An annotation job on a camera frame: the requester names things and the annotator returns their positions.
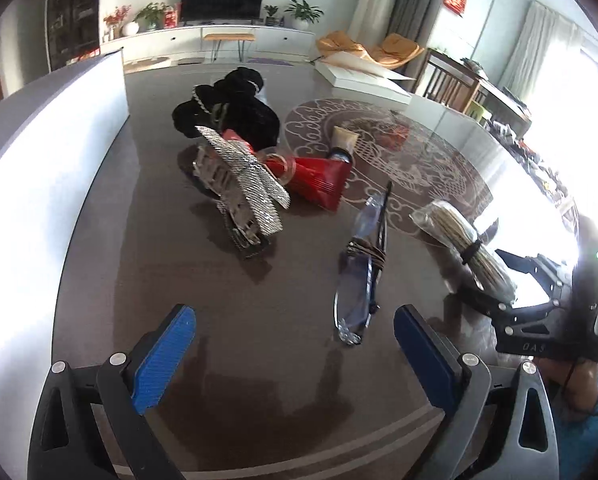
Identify person's right hand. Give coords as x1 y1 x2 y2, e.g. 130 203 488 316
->
554 359 598 412

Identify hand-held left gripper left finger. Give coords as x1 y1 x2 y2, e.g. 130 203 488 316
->
29 304 197 480

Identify clear plastic ring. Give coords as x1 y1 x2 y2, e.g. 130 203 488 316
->
256 149 296 183

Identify black television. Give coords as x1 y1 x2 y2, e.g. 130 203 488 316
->
181 0 266 24

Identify green potted plant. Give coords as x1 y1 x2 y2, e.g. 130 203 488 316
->
136 2 172 31

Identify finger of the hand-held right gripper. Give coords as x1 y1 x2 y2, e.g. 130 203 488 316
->
496 249 573 307
456 286 556 334

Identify cluttered side table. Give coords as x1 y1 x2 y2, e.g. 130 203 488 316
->
479 79 536 137

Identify silver rhinestone hair clip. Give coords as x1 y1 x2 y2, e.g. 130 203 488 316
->
193 126 290 261

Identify leafy plant in white pot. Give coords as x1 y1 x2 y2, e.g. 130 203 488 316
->
284 0 325 31

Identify white window curtain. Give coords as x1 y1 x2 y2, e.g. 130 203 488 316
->
498 0 582 107

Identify small red packet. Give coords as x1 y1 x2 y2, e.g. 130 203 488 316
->
222 129 256 156

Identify white sheer curtain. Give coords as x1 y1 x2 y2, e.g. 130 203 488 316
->
351 0 410 44

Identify white television cabinet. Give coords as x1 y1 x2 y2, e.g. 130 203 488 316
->
100 24 316 65

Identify orange lounge chair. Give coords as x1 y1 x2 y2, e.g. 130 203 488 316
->
316 30 426 69

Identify cream paper sheet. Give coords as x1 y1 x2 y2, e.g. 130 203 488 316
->
323 50 416 82

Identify person's right forearm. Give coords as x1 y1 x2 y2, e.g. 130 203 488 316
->
549 365 598 480

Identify beige tube with black cap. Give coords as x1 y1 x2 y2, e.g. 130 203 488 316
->
328 126 360 162

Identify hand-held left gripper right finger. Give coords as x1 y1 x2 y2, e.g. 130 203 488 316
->
395 305 560 480

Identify red flowers in vase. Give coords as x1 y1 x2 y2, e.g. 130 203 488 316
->
103 5 132 42

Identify wooden bench with metal legs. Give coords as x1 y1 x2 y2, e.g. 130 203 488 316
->
202 33 256 64

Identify dark wooden chair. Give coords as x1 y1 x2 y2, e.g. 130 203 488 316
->
420 48 483 114

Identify bundle of sticks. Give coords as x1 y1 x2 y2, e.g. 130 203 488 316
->
411 200 518 307

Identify white board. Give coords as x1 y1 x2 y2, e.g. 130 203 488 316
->
0 49 130 411

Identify flat white box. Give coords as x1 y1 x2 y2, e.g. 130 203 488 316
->
314 60 412 107

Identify red cosmetic tube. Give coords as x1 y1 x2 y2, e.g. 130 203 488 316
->
269 155 352 212

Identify dark display cabinet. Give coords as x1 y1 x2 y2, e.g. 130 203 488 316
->
45 0 103 72

